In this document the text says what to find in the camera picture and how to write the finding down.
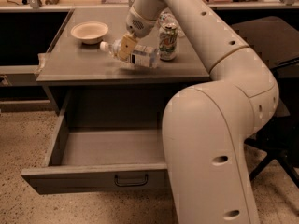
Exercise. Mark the clear plastic water bottle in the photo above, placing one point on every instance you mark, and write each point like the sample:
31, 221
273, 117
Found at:
144, 56

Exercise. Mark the green soda can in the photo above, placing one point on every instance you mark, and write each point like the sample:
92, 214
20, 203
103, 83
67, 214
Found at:
168, 34

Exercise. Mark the grey open top drawer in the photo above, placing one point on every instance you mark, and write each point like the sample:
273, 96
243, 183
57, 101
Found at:
100, 134

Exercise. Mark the grey metal cabinet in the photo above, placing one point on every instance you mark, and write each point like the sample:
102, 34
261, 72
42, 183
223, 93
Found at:
72, 63

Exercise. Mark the white paper bowl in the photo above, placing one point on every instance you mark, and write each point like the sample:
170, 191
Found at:
89, 32

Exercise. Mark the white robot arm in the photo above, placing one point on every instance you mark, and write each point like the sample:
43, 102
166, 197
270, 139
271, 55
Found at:
205, 125

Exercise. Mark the crumpled clear plastic bottle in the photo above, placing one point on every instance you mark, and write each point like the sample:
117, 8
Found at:
167, 19

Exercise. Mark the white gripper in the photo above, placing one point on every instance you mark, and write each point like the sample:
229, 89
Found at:
138, 24

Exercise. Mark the black drawer handle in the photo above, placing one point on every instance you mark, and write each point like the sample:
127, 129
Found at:
131, 181

